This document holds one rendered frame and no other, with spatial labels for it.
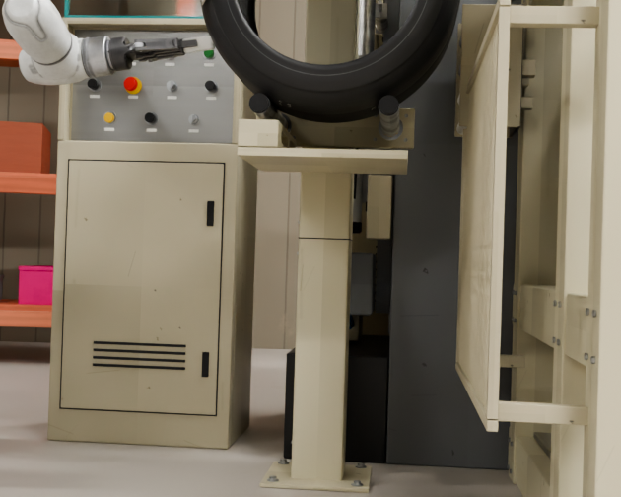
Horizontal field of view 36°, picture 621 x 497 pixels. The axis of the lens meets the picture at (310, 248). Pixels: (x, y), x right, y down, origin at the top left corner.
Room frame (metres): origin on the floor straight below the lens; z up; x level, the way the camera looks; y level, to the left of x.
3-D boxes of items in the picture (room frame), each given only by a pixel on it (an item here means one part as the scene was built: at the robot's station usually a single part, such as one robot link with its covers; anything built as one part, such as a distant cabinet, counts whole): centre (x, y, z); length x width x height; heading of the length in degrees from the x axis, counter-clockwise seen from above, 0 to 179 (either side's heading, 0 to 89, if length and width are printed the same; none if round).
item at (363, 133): (2.41, -0.05, 0.90); 0.40 x 0.03 x 0.10; 84
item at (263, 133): (2.25, 0.10, 0.84); 0.36 x 0.09 x 0.06; 174
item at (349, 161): (2.23, -0.03, 0.80); 0.37 x 0.36 x 0.02; 84
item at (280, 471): (2.49, -0.04, 0.01); 0.27 x 0.27 x 0.02; 84
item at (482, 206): (1.97, -0.34, 0.65); 0.90 x 0.02 x 0.70; 174
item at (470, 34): (2.41, -0.43, 1.05); 0.20 x 0.15 x 0.30; 174
